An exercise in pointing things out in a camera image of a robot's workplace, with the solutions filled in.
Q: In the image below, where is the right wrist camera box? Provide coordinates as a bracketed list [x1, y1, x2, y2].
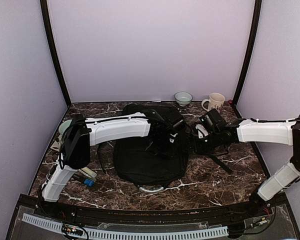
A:
[199, 108, 227, 133]

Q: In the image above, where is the small circuit board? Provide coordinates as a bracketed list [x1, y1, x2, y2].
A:
[61, 224, 84, 237]
[250, 217, 270, 228]

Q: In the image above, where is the small white blue bowl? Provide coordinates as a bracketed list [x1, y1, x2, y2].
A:
[174, 91, 193, 107]

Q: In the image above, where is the black frame post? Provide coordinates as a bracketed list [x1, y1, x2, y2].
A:
[39, 0, 72, 108]
[232, 0, 263, 106]

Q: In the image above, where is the cream mug with print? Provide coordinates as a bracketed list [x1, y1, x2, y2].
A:
[201, 92, 226, 112]

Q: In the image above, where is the right black frame post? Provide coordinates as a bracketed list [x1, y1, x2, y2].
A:
[232, 0, 263, 106]

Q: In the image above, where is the cream eraser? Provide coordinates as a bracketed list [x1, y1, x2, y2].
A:
[80, 167, 97, 178]

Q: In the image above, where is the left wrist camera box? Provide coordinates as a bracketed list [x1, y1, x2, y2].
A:
[162, 108, 184, 130]

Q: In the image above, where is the left black frame post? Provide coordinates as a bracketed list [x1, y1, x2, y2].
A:
[39, 0, 72, 108]

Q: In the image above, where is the black blue marker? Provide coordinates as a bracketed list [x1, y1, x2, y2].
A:
[72, 174, 94, 187]

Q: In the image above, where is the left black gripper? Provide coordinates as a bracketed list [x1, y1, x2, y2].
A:
[150, 135, 180, 159]

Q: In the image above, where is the floral square coaster mat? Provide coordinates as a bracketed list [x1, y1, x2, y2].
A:
[50, 140, 61, 152]

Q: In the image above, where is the celadon green bowl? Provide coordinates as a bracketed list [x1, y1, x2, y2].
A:
[58, 119, 72, 135]

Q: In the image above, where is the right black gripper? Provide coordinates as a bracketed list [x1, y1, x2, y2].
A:
[182, 129, 222, 156]

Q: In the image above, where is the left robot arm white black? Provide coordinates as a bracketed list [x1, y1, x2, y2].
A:
[39, 109, 178, 218]

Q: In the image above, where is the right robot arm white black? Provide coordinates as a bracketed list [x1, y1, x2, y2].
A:
[192, 110, 300, 217]

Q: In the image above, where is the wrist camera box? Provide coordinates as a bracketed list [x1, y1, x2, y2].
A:
[199, 108, 227, 133]
[162, 108, 184, 130]

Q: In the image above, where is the black front rail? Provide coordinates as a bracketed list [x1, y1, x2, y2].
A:
[19, 192, 288, 226]

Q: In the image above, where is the white slotted cable duct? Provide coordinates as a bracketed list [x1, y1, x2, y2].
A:
[21, 213, 229, 240]

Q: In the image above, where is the black student backpack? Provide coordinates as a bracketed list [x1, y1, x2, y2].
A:
[97, 103, 234, 193]

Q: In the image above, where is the small circuit board left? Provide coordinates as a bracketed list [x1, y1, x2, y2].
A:
[61, 224, 84, 237]

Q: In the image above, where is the small circuit board right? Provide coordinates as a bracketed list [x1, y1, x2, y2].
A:
[250, 217, 270, 228]

